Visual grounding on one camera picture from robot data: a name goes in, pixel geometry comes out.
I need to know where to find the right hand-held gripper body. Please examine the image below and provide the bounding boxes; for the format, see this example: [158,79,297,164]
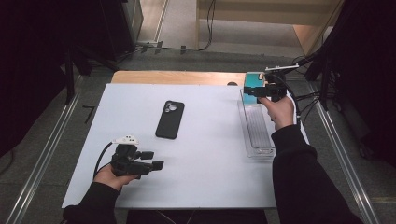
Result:
[264,63,300,103]

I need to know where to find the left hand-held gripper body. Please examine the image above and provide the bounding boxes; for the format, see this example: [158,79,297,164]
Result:
[110,134,153,180]

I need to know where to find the blue phone case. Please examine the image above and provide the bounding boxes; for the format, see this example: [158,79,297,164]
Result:
[243,71,266,105]

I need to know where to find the black phone case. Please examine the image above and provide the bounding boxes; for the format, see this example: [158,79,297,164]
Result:
[154,100,186,140]

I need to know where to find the clear plastic box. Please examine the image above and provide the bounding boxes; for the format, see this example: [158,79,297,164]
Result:
[237,88,278,159]

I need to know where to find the person's left hand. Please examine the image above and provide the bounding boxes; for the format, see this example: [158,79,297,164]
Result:
[92,164,138,191]

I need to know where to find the person's right hand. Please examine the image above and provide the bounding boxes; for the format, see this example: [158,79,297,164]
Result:
[258,94,295,132]

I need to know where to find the white table board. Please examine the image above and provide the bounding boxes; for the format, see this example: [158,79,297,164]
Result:
[61,83,311,210]

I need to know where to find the black metal stand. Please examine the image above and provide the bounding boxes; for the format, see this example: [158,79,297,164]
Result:
[278,46,332,111]
[64,46,120,105]

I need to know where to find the light wooden cabinet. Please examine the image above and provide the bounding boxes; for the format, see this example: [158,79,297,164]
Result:
[195,0,345,57]

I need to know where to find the right hand-held gripper black cable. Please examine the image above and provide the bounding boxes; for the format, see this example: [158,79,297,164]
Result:
[275,74,302,126]

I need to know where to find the hand-held gripper black cable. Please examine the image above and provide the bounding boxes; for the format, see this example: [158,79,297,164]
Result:
[275,74,302,126]
[92,142,114,179]

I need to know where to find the left hand-held gripper black cable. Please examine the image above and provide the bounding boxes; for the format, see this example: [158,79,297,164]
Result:
[92,142,114,179]

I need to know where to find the black floor cables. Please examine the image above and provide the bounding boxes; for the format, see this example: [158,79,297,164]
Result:
[293,91,323,125]

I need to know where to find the black hanging cable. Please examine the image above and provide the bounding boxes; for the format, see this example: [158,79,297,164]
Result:
[198,0,218,52]

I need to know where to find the metal floor rail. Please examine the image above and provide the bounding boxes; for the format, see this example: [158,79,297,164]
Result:
[6,92,82,224]
[306,82,381,224]

